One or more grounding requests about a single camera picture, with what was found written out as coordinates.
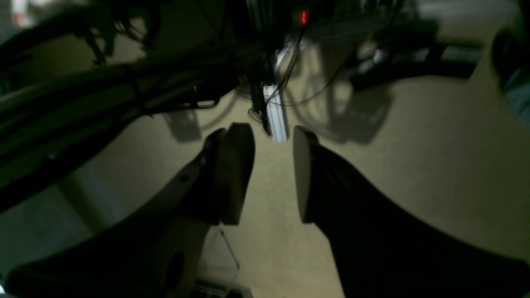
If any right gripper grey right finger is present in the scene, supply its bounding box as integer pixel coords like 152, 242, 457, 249
293, 126, 529, 298

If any aluminium frame rail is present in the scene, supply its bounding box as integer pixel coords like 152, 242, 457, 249
263, 84, 289, 143

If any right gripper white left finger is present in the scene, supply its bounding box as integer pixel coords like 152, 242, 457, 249
4, 123, 255, 298

